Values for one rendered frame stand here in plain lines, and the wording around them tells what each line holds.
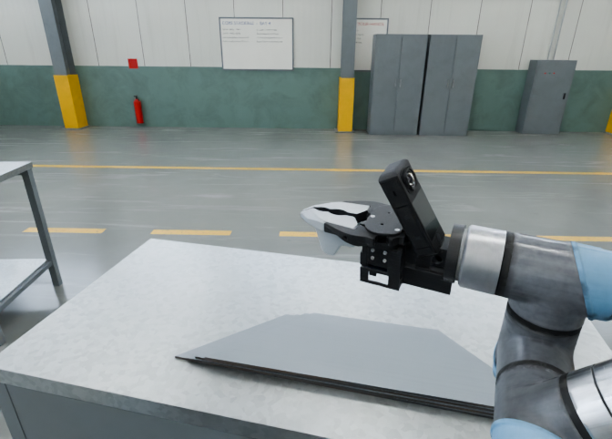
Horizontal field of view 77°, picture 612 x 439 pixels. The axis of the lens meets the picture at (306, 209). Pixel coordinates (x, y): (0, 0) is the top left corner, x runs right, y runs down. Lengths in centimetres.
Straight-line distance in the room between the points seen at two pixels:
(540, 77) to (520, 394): 938
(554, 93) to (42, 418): 970
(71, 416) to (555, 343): 90
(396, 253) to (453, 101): 832
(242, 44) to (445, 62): 416
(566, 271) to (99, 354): 87
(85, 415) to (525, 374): 83
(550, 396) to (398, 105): 815
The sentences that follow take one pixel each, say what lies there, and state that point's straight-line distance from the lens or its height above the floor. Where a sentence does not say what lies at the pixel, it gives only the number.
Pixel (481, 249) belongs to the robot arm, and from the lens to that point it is 47.
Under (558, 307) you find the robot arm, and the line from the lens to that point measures 48.
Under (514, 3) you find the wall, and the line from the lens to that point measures 973.
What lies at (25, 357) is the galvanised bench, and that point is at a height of 105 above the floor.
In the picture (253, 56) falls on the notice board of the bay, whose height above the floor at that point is 152.
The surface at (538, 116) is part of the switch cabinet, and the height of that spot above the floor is 38.
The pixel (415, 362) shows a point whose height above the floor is 107.
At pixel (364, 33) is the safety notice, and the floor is 198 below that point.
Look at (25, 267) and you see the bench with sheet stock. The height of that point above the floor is 23.
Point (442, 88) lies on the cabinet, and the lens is 865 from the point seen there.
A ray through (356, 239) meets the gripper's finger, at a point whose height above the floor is 145.
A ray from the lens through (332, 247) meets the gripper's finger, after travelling 53.
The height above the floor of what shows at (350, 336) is 107.
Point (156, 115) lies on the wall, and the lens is 963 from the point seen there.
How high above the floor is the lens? 166
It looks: 22 degrees down
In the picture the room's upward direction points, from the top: straight up
